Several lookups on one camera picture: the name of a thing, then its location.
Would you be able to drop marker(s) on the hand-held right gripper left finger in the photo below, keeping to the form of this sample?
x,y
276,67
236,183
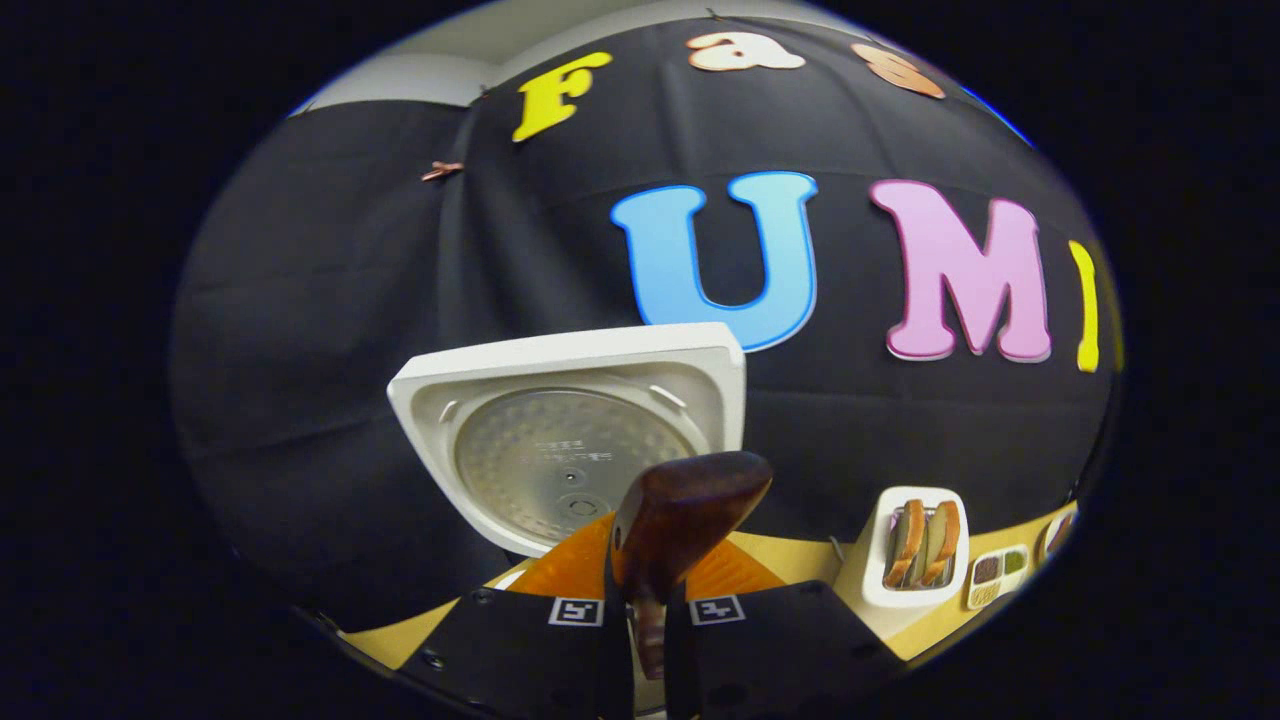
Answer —
x,y
520,650

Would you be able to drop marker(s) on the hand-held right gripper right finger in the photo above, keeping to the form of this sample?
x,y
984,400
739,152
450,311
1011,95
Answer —
x,y
770,650

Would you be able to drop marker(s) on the brown wooden spoon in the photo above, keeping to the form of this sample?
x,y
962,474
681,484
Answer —
x,y
680,510

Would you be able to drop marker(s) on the white rice cooker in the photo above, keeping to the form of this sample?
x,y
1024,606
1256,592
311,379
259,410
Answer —
x,y
560,370

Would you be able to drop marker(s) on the white toaster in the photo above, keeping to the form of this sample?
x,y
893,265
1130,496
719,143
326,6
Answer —
x,y
880,600

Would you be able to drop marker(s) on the toasted bread slice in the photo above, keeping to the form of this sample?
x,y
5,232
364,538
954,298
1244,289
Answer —
x,y
905,540
942,540

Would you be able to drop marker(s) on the white divided grain dish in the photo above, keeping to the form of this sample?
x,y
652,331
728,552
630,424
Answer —
x,y
995,580

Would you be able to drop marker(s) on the small white round plate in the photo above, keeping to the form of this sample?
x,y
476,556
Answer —
x,y
1045,545

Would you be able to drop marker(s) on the black backdrop cloth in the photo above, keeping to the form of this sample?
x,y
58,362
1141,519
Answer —
x,y
320,300

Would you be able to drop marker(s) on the pink cloth clip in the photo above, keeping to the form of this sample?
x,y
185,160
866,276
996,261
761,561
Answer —
x,y
441,170

